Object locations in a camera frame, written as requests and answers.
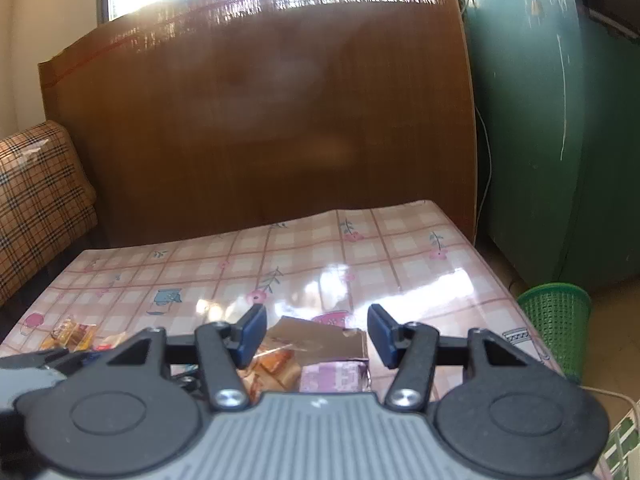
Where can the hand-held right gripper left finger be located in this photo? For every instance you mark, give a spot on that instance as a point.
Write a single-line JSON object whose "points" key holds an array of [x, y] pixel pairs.
{"points": [[252, 332]]}

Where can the brown wooden board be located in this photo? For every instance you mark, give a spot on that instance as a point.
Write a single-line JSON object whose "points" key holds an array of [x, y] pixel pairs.
{"points": [[250, 135]]}

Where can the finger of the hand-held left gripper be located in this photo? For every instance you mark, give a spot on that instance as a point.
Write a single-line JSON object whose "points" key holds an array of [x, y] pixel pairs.
{"points": [[30, 360]]}

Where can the red white snack packet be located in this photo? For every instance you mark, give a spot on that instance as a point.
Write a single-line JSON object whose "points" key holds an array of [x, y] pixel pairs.
{"points": [[110, 342]]}

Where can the plaid sofa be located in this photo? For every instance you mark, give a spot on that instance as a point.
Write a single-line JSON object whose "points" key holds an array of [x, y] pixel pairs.
{"points": [[40, 200]]}

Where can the pink checked tablecloth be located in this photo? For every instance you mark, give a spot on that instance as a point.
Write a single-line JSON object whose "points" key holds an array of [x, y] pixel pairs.
{"points": [[350, 270]]}

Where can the yellow bread packet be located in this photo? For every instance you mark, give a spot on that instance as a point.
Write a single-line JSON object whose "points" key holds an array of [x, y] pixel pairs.
{"points": [[275, 362]]}

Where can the green cabinet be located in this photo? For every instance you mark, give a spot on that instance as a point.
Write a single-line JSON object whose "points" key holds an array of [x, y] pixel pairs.
{"points": [[530, 135]]}

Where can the white cardboard box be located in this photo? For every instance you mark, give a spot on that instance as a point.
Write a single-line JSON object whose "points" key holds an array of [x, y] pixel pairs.
{"points": [[320, 342]]}

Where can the yellow snack packet dark print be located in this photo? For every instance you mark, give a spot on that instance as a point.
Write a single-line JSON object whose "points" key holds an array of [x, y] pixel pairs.
{"points": [[70, 332]]}

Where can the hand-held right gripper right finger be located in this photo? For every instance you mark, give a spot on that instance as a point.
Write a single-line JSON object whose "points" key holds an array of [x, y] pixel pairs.
{"points": [[380, 332]]}

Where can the green plastic wastebasket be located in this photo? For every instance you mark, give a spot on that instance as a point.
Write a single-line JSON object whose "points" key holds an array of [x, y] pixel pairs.
{"points": [[555, 325]]}

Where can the white brown pastry packet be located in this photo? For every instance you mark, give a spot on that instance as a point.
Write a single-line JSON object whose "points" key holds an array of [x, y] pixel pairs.
{"points": [[251, 385]]}

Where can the green white checked cloth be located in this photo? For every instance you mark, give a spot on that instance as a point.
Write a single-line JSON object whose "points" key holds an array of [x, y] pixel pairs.
{"points": [[625, 440]]}

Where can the purple snack packet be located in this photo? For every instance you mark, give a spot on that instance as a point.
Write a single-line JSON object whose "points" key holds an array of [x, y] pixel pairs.
{"points": [[332, 377]]}

